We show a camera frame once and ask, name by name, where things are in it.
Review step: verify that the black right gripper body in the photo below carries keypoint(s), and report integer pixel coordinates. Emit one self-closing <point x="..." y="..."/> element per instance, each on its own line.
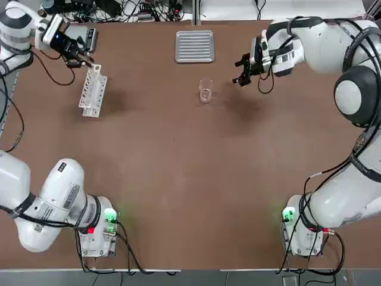
<point x="248" y="67"/>

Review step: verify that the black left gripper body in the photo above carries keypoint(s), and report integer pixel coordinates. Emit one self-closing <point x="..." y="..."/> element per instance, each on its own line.
<point x="64" y="44"/>

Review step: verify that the clear glass beaker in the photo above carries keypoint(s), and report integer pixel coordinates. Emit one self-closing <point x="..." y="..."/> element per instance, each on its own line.
<point x="205" y="89"/>

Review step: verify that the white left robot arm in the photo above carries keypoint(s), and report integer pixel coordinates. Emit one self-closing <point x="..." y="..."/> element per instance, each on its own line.
<point x="59" y="193"/>

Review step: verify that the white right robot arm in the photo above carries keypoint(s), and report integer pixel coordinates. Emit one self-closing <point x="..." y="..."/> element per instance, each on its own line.
<point x="327" y="38"/>

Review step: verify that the white test tube rack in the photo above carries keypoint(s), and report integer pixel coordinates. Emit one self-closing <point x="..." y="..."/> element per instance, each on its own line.
<point x="92" y="89"/>

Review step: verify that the silver digital scale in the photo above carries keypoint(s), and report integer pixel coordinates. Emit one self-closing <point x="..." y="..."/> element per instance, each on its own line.
<point x="76" y="29"/>

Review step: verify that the ribbed metal tray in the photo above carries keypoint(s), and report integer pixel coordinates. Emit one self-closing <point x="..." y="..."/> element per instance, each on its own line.
<point x="195" y="46"/>

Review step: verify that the white side table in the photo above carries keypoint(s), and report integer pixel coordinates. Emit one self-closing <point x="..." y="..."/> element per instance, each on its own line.
<point x="297" y="9"/>

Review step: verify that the grey floor socket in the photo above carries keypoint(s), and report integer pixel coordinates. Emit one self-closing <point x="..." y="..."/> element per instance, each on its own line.
<point x="289" y="280"/>

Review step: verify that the aluminium frame post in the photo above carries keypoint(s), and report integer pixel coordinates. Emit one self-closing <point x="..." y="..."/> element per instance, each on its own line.
<point x="196" y="12"/>

